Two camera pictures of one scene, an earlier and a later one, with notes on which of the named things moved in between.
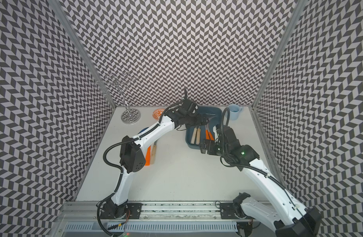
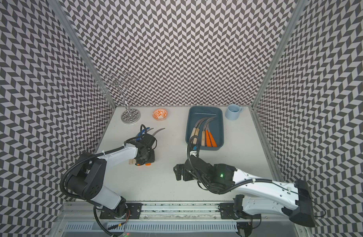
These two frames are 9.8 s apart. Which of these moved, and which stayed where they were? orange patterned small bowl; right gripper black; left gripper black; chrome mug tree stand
Moved: left gripper black; right gripper black
Stayed: chrome mug tree stand; orange patterned small bowl
